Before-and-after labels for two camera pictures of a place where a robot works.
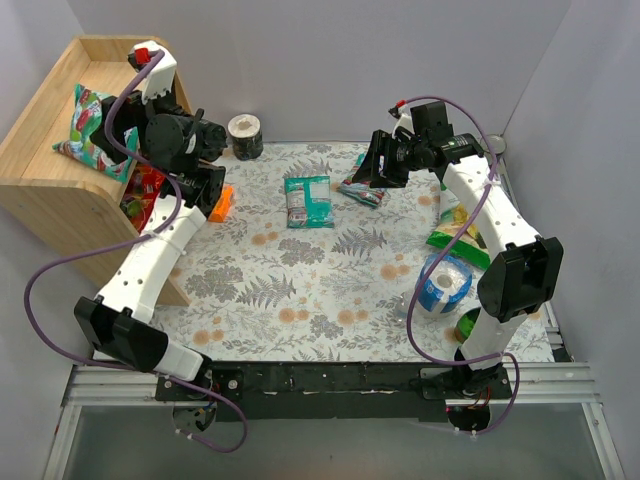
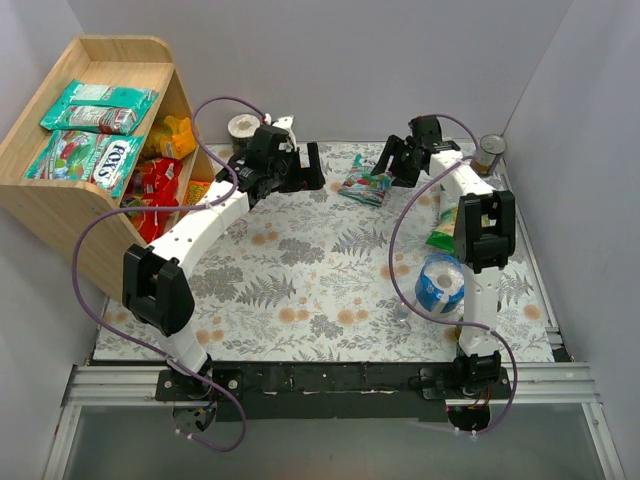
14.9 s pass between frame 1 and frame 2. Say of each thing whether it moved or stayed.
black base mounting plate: stayed
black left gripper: moved
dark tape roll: stayed
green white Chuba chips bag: stayed
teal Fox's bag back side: moved
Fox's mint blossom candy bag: stayed
